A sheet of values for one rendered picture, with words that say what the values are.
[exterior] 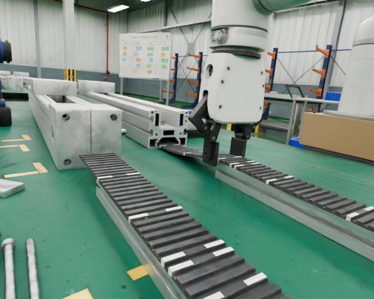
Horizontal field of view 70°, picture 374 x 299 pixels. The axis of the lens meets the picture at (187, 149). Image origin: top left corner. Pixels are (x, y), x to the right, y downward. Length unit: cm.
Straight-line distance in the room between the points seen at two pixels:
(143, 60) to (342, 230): 631
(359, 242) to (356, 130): 50
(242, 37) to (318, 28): 862
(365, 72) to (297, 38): 843
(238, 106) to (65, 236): 28
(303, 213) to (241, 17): 26
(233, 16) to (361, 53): 51
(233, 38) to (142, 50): 618
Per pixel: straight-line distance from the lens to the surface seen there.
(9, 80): 234
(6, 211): 35
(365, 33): 86
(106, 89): 113
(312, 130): 83
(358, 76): 84
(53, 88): 85
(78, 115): 44
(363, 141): 79
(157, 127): 59
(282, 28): 958
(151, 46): 641
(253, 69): 42
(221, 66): 39
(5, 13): 1572
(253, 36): 40
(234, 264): 19
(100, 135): 45
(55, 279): 24
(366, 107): 83
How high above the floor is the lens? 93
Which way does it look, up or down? 14 degrees down
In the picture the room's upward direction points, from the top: 5 degrees clockwise
